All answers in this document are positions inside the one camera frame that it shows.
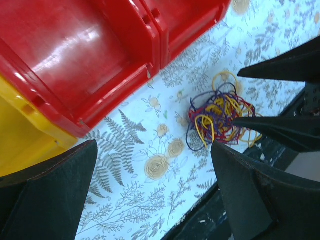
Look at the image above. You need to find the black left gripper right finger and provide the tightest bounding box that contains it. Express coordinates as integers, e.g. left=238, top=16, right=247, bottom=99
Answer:
left=211, top=141, right=320, bottom=240

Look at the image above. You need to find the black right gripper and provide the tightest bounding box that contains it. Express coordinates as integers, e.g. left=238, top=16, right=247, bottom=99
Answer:
left=233, top=37, right=320, bottom=153

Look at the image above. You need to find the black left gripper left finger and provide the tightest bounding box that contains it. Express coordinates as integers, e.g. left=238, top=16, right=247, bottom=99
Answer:
left=0, top=140, right=98, bottom=240

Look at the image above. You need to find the yellow thin cable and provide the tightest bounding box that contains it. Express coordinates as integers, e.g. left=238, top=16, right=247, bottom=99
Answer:
left=194, top=70, right=263, bottom=148

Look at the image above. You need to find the yellow plastic bin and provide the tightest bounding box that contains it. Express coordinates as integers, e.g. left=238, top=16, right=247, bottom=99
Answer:
left=0, top=78, right=78, bottom=176

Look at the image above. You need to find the floral patterned table mat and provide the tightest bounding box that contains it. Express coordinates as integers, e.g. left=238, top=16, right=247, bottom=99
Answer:
left=76, top=0, right=320, bottom=240

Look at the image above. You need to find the red plastic bin right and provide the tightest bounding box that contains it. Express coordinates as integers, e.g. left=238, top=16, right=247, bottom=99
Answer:
left=141, top=0, right=231, bottom=69

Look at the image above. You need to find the red plastic bin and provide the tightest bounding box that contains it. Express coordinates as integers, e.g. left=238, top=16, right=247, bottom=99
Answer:
left=0, top=0, right=160, bottom=137
left=141, top=0, right=231, bottom=69

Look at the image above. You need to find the red plastic bin middle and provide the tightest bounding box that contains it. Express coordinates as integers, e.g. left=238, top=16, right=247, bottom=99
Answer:
left=0, top=0, right=160, bottom=137

